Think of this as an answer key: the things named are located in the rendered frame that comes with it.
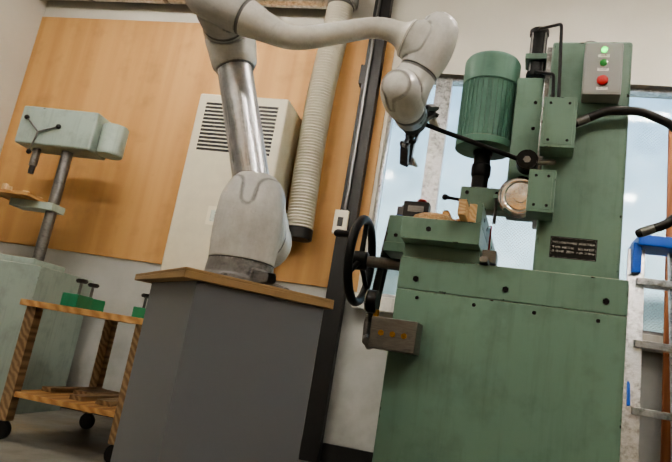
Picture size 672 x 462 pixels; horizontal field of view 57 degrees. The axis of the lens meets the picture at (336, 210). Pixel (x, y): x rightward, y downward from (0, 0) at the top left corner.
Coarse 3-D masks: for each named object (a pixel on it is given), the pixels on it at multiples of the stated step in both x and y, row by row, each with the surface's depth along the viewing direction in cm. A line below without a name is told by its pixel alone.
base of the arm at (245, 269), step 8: (208, 256) 142; (216, 256) 139; (224, 256) 138; (208, 264) 140; (216, 264) 138; (224, 264) 137; (232, 264) 137; (240, 264) 137; (248, 264) 137; (256, 264) 138; (264, 264) 140; (216, 272) 136; (224, 272) 132; (232, 272) 134; (240, 272) 136; (248, 272) 137; (256, 272) 136; (264, 272) 135; (272, 272) 143; (248, 280) 136; (256, 280) 136; (264, 280) 134; (272, 280) 136; (288, 288) 142
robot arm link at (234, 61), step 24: (216, 48) 174; (240, 48) 174; (216, 72) 179; (240, 72) 174; (240, 96) 172; (240, 120) 170; (240, 144) 168; (264, 144) 173; (240, 168) 167; (264, 168) 168; (288, 240) 161
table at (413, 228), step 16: (416, 224) 168; (432, 224) 167; (448, 224) 166; (464, 224) 164; (480, 224) 163; (416, 240) 169; (432, 240) 166; (448, 240) 164; (464, 240) 163; (480, 240) 165; (400, 256) 196
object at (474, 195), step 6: (462, 186) 191; (462, 192) 191; (468, 192) 190; (474, 192) 190; (480, 192) 189; (486, 192) 189; (492, 192) 188; (462, 198) 190; (468, 198) 190; (474, 198) 189; (480, 198) 189; (486, 198) 188; (492, 198) 188; (486, 204) 188; (492, 204) 187; (498, 204) 187; (486, 210) 188; (492, 210) 187; (498, 210) 186; (498, 216) 192; (504, 216) 191
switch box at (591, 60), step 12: (588, 48) 178; (600, 48) 177; (612, 48) 176; (588, 60) 177; (612, 60) 175; (588, 72) 176; (600, 72) 175; (612, 72) 174; (588, 84) 175; (612, 84) 173; (588, 96) 176; (600, 96) 174; (612, 96) 173
